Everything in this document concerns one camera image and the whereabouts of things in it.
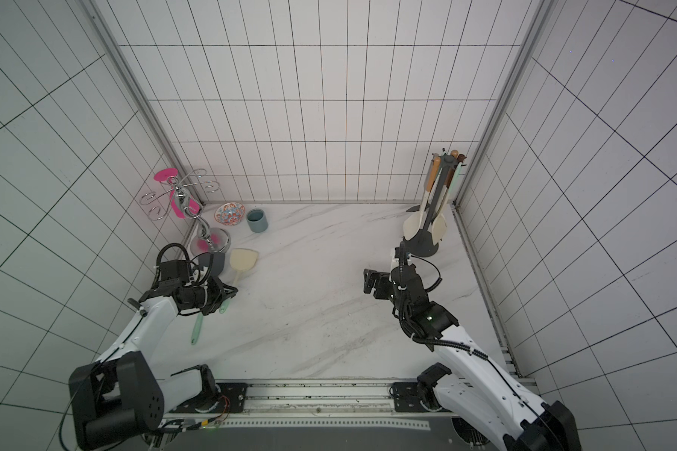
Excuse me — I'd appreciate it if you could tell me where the cream slotted turner green handle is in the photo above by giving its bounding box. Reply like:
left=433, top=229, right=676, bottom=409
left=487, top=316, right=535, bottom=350
left=431, top=154, right=466, bottom=245

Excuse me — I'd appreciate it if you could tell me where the patterned small bowl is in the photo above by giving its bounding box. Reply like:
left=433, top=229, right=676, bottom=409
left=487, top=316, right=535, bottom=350
left=214, top=202, right=246, bottom=227

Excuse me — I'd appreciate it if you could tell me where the dark grey utensil rack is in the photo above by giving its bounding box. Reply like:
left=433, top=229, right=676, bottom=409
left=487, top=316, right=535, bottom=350
left=404, top=152, right=453, bottom=257

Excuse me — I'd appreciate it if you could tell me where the cream spatula green handle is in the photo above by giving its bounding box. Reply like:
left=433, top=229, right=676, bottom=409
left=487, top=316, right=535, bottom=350
left=219, top=248, right=260, bottom=314

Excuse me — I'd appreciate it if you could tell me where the chrome cup tree stand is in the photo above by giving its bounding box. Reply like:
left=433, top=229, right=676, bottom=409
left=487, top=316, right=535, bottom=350
left=138, top=168, right=231, bottom=255

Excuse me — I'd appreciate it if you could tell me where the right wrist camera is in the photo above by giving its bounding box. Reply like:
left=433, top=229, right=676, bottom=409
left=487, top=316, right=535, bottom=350
left=389, top=246, right=406, bottom=286

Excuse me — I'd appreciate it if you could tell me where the pink cup on stand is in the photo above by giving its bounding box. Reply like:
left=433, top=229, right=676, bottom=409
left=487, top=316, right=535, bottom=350
left=153, top=168, right=202, bottom=219

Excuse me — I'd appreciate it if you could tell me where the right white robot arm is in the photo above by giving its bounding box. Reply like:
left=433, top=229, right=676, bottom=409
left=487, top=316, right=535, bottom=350
left=363, top=260, right=582, bottom=450

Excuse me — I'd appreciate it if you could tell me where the teal ceramic cup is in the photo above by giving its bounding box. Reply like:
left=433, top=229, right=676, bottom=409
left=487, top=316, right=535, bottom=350
left=246, top=209, right=268, bottom=233

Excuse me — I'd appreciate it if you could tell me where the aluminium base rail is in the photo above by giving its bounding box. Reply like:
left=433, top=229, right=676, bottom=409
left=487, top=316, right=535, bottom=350
left=89, top=378, right=475, bottom=446

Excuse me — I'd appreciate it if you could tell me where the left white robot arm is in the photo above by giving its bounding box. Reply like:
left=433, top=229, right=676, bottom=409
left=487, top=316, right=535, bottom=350
left=69, top=244, right=244, bottom=450

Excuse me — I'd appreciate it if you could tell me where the grey spatula green handle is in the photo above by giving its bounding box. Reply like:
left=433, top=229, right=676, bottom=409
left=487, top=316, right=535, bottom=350
left=191, top=252, right=226, bottom=346

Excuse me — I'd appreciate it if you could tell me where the cream spoon wooden handle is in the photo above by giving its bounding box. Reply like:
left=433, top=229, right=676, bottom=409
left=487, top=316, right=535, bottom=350
left=404, top=154, right=441, bottom=241

